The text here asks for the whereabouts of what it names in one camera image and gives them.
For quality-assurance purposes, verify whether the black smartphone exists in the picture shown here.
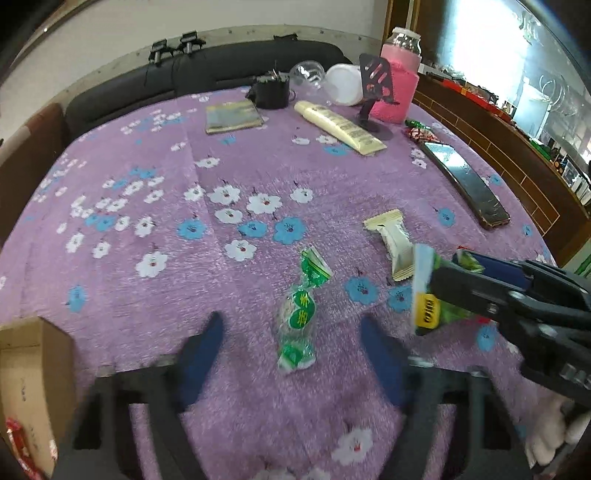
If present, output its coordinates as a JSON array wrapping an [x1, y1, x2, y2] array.
[[420, 141, 511, 230]]

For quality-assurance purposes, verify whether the green snack packet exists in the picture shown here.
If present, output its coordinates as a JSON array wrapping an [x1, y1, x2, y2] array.
[[412, 244, 486, 337]]

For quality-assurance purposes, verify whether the wooden sideboard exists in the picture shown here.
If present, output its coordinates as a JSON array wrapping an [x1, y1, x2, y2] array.
[[383, 0, 591, 278]]

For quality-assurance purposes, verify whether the cardboard box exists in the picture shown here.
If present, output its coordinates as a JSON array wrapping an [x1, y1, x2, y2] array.
[[0, 316, 77, 480]]

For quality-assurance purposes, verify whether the purple floral tablecloth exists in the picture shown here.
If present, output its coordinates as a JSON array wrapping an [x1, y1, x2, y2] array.
[[0, 85, 561, 480]]

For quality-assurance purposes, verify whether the green notebook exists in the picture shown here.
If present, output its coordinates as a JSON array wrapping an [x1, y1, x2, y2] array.
[[205, 100, 264, 135]]

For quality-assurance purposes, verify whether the green twisted wrapper candy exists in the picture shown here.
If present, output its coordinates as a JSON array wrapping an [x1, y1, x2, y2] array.
[[276, 246, 334, 374]]

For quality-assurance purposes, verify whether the black phone stand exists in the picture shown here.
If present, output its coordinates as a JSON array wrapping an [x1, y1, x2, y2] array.
[[355, 52, 397, 140]]

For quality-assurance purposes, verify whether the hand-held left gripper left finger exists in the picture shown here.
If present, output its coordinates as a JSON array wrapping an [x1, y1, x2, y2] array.
[[53, 311, 225, 480]]

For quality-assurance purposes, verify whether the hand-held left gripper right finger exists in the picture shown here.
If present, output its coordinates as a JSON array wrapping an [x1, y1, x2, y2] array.
[[359, 316, 542, 480]]

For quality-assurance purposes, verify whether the brown chair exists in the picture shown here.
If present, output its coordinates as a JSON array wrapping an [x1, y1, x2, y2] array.
[[0, 102, 68, 243]]

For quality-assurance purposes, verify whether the small red and green candy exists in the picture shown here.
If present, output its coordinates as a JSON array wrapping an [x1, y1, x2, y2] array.
[[405, 119, 440, 145]]

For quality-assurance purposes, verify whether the cream white snack packet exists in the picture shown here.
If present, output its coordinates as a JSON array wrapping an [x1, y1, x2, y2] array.
[[363, 209, 417, 282]]

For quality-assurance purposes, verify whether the person's right hand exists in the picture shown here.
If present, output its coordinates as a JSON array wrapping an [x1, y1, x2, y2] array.
[[525, 394, 591, 468]]

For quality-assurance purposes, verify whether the dark sofa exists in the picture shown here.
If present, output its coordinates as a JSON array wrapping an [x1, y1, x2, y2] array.
[[65, 40, 352, 136]]

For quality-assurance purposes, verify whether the cream squeeze tube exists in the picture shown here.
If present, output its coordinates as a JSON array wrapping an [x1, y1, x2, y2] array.
[[294, 100, 388, 157]]

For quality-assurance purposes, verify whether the red packet with black label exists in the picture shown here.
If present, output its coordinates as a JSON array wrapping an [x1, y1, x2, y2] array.
[[4, 416, 43, 480]]

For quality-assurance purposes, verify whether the black desk container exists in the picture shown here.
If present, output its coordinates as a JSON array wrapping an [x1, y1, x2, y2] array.
[[246, 71, 297, 110]]

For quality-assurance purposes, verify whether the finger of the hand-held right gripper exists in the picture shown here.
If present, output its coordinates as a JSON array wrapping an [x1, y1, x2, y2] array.
[[429, 264, 523, 320], [451, 251, 533, 290]]

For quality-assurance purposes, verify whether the white lidded container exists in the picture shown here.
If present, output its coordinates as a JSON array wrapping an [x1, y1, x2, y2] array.
[[325, 63, 366, 107]]

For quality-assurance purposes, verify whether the bottle in pink knitted sleeve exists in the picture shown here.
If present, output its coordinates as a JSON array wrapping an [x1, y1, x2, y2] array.
[[369, 26, 422, 125]]

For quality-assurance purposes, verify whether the black clip device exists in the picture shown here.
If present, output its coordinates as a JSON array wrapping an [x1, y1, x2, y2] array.
[[148, 40, 174, 64], [177, 31, 205, 56]]

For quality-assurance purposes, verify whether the bright window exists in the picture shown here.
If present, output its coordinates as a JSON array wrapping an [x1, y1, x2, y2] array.
[[438, 0, 591, 162]]

